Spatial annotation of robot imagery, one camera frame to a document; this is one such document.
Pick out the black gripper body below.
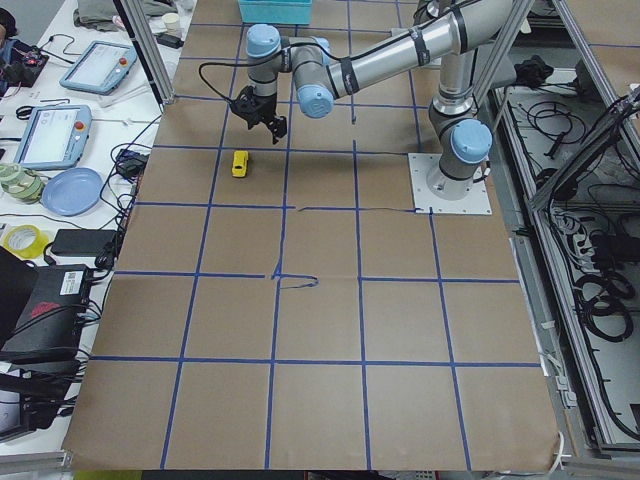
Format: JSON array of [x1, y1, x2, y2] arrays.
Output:
[[232, 86, 277, 129]]

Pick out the yellow beetle toy car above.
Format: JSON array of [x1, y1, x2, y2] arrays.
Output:
[[231, 150, 250, 178]]

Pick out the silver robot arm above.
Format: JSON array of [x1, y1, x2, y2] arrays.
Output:
[[230, 1, 512, 181]]

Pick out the teal plastic storage bin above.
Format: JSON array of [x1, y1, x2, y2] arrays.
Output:
[[238, 0, 313, 25]]

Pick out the paper cup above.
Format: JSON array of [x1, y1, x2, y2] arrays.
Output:
[[162, 12, 182, 37]]

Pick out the upper teach pendant tablet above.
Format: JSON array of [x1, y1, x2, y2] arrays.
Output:
[[59, 41, 138, 95]]

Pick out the teach pendant tablet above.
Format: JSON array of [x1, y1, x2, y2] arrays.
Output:
[[14, 105, 93, 171], [59, 41, 138, 95]]

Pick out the blue plastic plate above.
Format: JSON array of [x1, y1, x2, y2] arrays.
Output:
[[41, 167, 103, 216]]

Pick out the lower teach pendant tablet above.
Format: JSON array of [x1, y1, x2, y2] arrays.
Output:
[[14, 105, 93, 171]]

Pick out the black power adapter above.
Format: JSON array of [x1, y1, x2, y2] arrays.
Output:
[[50, 229, 116, 257]]

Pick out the green tape rolls stack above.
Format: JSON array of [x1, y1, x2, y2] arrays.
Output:
[[1, 163, 45, 204]]

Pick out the yellow tape roll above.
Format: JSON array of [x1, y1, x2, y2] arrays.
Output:
[[2, 225, 49, 260]]

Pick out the black computer box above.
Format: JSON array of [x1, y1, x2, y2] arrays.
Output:
[[1, 249, 91, 365]]

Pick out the aluminium frame post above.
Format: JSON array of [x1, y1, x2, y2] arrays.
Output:
[[114, 0, 175, 106]]

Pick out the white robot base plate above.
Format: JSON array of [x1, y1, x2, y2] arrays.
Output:
[[408, 153, 492, 215]]

